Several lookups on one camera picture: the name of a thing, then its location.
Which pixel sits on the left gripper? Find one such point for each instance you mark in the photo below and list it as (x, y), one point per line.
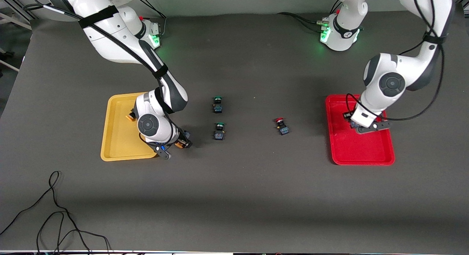
(348, 116)

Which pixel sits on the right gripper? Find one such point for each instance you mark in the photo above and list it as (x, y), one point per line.
(181, 136)

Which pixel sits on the yellow push button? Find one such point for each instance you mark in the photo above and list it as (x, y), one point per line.
(179, 144)
(130, 116)

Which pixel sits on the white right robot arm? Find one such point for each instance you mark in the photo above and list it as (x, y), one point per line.
(110, 35)

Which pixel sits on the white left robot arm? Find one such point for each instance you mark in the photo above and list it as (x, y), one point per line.
(392, 79)

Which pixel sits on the red plastic tray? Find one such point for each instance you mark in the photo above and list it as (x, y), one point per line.
(359, 148)

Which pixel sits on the green push button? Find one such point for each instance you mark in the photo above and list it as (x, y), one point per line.
(219, 132)
(218, 104)

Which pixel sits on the yellow plastic tray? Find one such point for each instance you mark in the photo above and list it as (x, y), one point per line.
(119, 137)

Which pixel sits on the aluminium frame profile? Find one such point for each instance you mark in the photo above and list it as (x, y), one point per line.
(14, 6)

